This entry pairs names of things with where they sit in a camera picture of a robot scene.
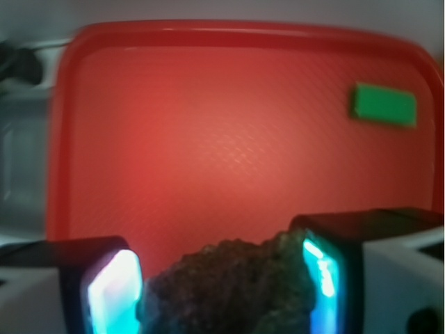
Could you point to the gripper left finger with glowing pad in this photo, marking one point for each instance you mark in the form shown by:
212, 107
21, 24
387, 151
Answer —
88, 285

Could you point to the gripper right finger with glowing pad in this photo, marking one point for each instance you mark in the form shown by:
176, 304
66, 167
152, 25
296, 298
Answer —
375, 271

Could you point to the brown grey rock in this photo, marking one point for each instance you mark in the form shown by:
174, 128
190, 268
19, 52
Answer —
233, 287

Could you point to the green rectangular block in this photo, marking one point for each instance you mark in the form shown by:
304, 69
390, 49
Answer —
383, 104

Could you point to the red plastic tray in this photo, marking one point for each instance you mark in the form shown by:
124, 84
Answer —
179, 134

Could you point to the grey metal sink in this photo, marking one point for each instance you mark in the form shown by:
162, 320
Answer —
24, 164

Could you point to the black faucet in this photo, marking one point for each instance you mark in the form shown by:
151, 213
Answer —
20, 63

